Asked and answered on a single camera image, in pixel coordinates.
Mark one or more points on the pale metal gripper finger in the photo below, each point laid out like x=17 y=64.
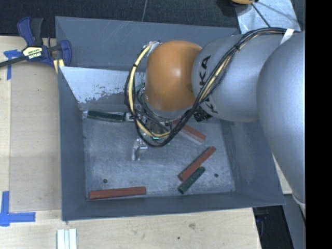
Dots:
x=142 y=152
x=134 y=153

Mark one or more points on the grey metal bin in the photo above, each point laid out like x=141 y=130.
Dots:
x=109 y=162

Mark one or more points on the red-brown flat block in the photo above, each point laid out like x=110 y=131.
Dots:
x=193 y=134
x=198 y=162
x=116 y=192

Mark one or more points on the dark green flat block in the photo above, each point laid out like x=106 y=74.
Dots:
x=191 y=180
x=105 y=116

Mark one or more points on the pale wood flat board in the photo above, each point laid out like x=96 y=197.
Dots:
x=33 y=139

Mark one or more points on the black cylinder on white bracket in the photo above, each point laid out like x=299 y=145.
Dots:
x=201 y=115

